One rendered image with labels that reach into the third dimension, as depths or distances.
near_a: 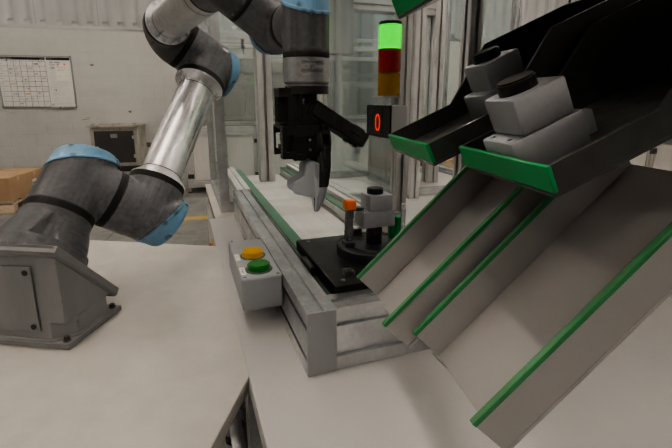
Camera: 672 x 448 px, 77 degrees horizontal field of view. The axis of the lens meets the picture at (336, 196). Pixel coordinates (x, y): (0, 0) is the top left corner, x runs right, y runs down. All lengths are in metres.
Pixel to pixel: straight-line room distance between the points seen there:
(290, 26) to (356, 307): 0.43
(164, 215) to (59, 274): 0.23
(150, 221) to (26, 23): 8.76
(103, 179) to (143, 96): 8.07
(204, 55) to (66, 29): 8.26
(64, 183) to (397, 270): 0.60
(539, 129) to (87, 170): 0.76
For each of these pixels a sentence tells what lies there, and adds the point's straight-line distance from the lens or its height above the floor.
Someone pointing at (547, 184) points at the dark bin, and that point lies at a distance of 0.32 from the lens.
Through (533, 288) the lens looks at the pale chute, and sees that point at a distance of 0.47.
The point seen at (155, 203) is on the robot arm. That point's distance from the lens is 0.92.
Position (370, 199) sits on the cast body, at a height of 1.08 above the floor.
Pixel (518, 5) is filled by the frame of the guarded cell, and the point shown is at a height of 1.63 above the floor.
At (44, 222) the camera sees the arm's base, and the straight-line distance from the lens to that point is 0.85.
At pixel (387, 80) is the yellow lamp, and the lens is 0.96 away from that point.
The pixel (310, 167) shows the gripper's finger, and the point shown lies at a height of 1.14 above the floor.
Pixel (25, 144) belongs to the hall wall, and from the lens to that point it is 9.63.
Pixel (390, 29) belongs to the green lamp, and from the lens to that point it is 0.97.
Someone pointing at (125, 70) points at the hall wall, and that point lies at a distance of 9.03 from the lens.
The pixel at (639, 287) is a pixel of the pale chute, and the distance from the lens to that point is 0.39.
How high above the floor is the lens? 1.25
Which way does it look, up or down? 13 degrees down
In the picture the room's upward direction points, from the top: straight up
